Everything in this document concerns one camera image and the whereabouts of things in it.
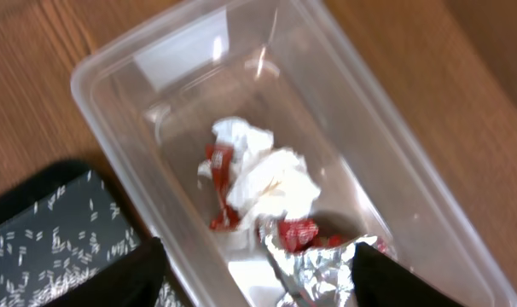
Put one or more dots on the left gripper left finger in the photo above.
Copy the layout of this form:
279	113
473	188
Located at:
133	280

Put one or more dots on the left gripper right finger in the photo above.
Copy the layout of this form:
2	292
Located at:
381	282

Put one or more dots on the aluminium foil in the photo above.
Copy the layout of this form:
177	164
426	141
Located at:
314	270

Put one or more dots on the white rice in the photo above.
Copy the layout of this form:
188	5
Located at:
56	234

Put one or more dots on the white tissue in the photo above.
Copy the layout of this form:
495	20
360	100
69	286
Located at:
264	181

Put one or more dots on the red candy wrapper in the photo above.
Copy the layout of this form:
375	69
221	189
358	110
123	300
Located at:
220	156

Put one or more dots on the black waste tray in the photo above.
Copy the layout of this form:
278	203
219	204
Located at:
65	241

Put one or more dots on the clear plastic bin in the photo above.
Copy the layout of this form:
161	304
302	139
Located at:
151	98

